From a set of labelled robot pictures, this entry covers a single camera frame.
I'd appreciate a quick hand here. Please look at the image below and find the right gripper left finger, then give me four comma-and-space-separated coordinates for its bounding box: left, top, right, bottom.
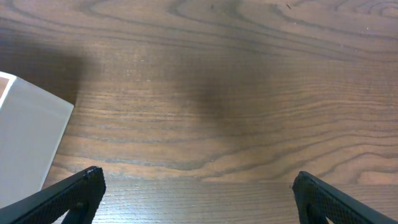
1, 166, 106, 223

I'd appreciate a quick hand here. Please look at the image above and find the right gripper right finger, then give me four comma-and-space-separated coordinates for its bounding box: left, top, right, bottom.
292, 171, 397, 224

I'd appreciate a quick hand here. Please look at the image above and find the white cardboard box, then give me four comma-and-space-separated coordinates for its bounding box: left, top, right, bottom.
1, 72, 74, 207

